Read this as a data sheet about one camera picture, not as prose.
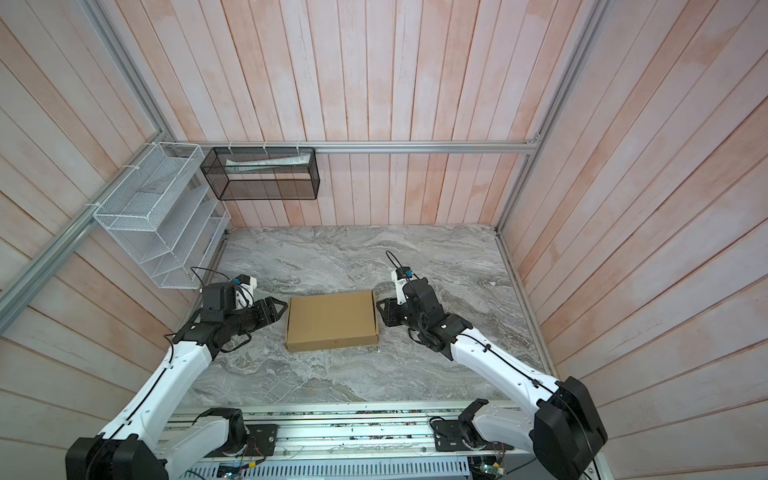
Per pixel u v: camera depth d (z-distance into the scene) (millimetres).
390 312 700
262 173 1054
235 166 887
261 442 729
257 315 715
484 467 711
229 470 705
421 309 603
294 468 701
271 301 744
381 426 763
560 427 394
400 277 712
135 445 392
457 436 726
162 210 743
